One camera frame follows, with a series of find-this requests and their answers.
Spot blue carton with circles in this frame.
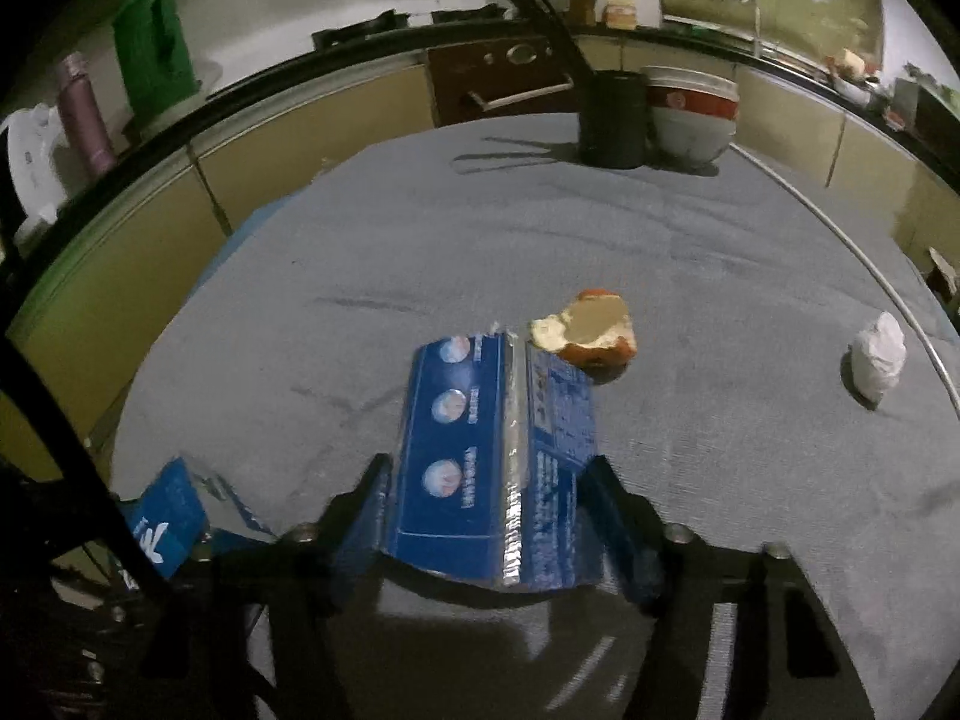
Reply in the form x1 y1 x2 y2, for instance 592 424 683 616
381 332 604 593

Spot blue carton white characters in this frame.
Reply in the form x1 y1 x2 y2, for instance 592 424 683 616
121 457 277 578

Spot white crumpled paper ball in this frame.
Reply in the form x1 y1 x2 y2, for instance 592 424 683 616
850 312 907 405

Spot black chopstick holder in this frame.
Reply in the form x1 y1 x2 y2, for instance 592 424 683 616
509 0 649 169

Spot red white bowl stack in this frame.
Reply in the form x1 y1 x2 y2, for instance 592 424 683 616
643 65 740 169

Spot green thermos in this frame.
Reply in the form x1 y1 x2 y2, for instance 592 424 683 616
112 0 200 140

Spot purple thermos bottle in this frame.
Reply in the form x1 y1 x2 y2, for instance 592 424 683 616
57 52 117 181

